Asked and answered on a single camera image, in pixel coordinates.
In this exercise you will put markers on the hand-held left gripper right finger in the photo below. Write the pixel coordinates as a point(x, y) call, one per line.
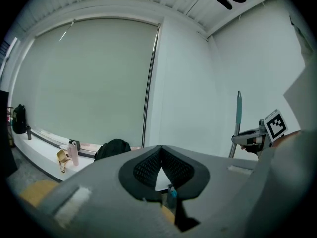
point(223, 182)

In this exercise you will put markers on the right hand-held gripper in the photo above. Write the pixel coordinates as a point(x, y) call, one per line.
point(275, 126)

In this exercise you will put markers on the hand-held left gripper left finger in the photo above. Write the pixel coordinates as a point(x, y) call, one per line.
point(99, 195)

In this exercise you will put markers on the person's right forearm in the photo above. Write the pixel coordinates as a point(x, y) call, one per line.
point(289, 137)

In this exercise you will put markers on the person's right hand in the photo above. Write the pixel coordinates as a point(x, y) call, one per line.
point(250, 149)

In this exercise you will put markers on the pink tumbler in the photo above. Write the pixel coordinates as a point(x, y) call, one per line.
point(75, 156)

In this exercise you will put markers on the blue bottles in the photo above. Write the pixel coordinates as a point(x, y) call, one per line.
point(175, 193)

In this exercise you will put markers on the person's grey shirt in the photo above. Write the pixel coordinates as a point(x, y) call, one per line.
point(284, 182)

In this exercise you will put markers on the oval wooden coffee table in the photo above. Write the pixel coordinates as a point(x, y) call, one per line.
point(37, 192)

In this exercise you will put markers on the white window bench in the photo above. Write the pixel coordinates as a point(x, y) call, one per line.
point(42, 155)

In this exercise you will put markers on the dark water bottle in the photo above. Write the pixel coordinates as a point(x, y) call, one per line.
point(29, 133)

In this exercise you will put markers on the black backpack with tan patch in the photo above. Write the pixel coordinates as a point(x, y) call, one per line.
point(19, 120)

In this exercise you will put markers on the grey-green roller blind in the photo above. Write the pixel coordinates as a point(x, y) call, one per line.
point(86, 83)

